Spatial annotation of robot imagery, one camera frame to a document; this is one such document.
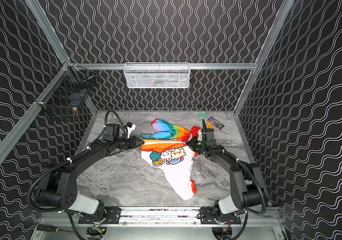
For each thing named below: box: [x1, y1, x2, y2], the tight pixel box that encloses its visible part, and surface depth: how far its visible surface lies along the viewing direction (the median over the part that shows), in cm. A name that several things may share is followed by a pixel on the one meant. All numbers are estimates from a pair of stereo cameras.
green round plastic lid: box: [198, 111, 209, 119], surface depth 119 cm
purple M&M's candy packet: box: [207, 116, 225, 130], surface depth 113 cm
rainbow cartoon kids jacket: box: [141, 118, 201, 201], surface depth 92 cm
